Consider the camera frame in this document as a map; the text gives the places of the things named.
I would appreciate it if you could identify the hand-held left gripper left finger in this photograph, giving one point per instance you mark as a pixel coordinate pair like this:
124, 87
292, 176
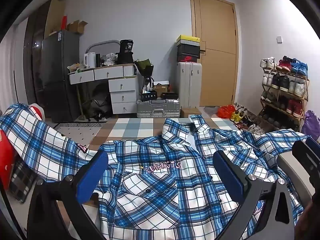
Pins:
92, 177

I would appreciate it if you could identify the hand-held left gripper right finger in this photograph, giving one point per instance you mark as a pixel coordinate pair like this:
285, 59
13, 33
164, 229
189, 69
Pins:
230, 177

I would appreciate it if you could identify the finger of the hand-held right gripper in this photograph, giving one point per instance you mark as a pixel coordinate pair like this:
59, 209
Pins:
314, 146
303, 152

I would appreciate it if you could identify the blue plaid shirt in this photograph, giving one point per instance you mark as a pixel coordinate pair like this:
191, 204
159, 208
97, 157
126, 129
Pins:
155, 192

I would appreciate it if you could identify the person's right hand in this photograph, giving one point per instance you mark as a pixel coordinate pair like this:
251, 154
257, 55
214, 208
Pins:
311, 220

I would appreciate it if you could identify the purple plastic bag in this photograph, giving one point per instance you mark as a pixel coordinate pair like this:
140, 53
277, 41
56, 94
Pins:
311, 125

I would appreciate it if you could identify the white dotted rug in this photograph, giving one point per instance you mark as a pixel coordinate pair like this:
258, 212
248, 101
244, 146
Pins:
77, 132

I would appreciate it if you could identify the checkered tablecloth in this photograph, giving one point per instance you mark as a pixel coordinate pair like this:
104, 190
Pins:
135, 130

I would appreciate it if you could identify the orange plastic bag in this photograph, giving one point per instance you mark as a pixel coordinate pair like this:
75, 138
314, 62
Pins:
225, 111

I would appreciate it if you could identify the black duffel bag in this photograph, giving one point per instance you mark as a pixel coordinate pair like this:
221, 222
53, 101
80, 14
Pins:
98, 110

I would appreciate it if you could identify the grey plaid cloth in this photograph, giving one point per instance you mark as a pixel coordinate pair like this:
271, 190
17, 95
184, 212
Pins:
23, 182

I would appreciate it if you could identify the wooden shoe rack with shoes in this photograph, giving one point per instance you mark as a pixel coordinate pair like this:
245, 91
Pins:
285, 82

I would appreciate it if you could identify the small cardboard box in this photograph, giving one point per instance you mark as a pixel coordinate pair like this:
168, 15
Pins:
190, 112

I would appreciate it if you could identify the white desk with drawers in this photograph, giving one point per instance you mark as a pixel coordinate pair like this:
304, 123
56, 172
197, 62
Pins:
122, 97

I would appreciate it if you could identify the silver ribbed suitcase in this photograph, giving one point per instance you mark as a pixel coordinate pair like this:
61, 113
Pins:
157, 108

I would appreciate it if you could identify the small black box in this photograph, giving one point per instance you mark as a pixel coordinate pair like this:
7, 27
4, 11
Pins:
149, 96

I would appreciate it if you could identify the tall pale grey suitcase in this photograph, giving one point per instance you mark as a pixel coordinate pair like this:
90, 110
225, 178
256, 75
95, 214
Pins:
188, 85

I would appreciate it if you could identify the black shallow tray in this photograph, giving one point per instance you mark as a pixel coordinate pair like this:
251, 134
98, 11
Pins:
169, 95

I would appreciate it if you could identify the dark grey refrigerator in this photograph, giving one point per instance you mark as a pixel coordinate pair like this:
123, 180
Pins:
58, 75

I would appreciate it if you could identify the yellowish paper clutter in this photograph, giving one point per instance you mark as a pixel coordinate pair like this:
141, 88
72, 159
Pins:
76, 67

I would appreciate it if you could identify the brown cardboard box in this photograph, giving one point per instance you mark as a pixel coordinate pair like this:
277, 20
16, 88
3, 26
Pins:
161, 88

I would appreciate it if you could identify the white electric kettle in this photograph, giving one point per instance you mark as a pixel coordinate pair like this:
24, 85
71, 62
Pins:
89, 60

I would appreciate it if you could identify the black bottle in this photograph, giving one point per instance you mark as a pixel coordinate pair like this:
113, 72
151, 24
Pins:
97, 60

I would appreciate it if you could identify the white crumpled bag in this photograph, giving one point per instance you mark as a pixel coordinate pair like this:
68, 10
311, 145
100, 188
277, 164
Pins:
110, 59

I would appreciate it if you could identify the bouquet in black wrap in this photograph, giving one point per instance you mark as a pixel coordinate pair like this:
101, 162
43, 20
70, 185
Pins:
144, 68

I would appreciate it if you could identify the wooden door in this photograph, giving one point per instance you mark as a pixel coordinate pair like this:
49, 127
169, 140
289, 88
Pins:
217, 50

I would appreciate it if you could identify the black labelled container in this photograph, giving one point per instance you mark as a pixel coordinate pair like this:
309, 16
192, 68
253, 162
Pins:
126, 51

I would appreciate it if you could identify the dark brown wardrobe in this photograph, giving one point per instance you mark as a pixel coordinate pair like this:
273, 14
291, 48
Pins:
35, 55

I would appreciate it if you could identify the yellow lid shoe box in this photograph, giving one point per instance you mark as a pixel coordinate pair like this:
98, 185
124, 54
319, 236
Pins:
188, 40

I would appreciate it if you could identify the open cardboard box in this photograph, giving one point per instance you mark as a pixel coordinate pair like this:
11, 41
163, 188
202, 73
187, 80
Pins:
76, 27

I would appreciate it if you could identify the flat cardboard sheet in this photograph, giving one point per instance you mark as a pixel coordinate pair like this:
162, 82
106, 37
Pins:
55, 17

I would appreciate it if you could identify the white light switch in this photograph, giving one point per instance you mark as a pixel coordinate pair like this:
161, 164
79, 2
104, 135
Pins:
279, 39

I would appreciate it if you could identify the grey metal tube frame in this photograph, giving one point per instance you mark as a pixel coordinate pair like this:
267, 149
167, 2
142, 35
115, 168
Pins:
100, 43

